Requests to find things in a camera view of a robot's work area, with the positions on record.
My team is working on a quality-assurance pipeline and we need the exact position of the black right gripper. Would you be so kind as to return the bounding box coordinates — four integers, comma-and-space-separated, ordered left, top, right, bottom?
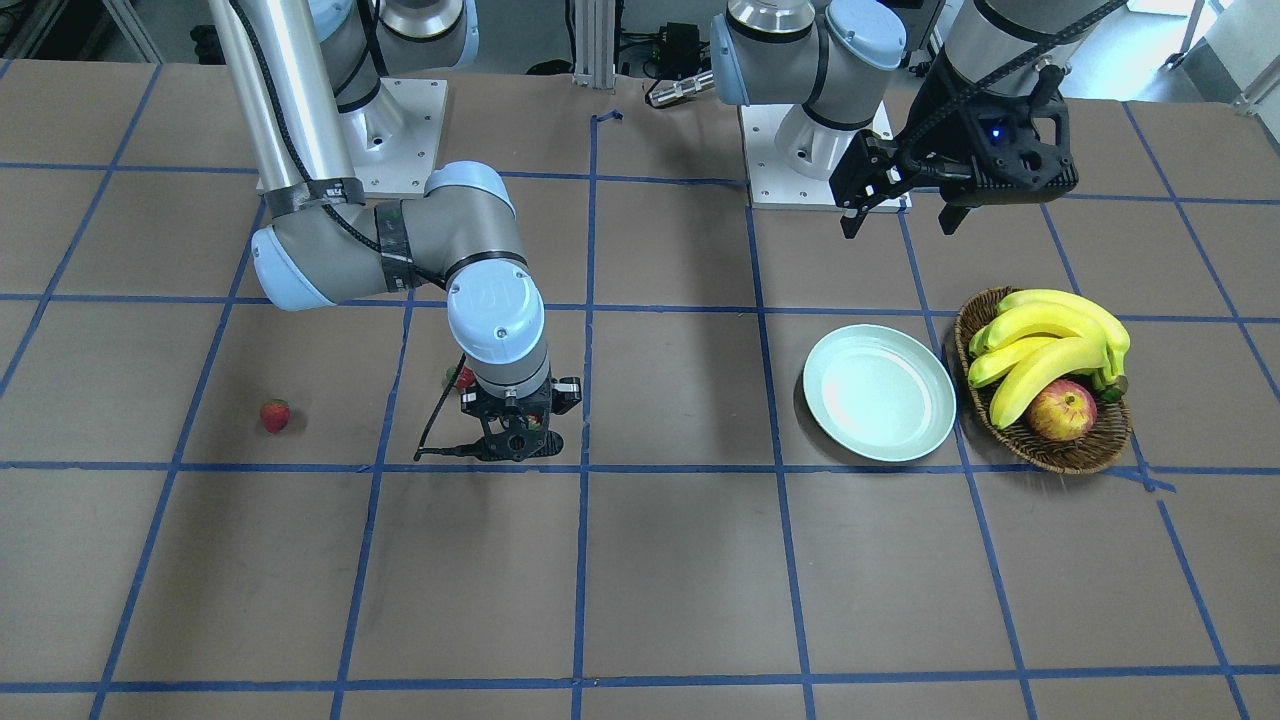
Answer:
461, 377, 582, 436

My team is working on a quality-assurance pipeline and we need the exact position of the wicker fruit basket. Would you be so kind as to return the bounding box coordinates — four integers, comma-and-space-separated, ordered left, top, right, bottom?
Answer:
947, 286, 1133, 475

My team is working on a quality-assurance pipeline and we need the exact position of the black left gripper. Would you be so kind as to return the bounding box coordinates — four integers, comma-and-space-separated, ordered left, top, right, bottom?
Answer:
829, 67, 1079, 240

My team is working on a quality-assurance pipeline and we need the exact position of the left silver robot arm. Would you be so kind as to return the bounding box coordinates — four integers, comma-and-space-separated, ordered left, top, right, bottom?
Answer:
710, 1, 1117, 238

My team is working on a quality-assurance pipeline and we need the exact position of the aluminium frame post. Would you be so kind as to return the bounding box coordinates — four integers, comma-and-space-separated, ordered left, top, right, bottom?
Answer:
570, 0, 617, 94

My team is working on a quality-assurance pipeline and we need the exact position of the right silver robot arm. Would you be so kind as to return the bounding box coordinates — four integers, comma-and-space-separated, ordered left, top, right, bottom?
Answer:
210, 1, 582, 461

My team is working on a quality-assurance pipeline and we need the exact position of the yellow banana bunch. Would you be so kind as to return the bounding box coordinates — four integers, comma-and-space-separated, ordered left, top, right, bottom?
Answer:
966, 290, 1132, 429

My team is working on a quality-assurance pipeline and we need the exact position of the red apple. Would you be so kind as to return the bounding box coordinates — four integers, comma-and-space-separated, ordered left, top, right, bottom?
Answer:
1023, 379, 1098, 442

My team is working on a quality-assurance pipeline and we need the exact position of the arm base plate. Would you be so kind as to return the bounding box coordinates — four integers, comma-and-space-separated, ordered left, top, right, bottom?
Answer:
255, 78, 449, 199
739, 104, 854, 211

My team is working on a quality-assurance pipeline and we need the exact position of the light green plate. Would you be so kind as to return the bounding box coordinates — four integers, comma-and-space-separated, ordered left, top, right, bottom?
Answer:
801, 324, 957, 462

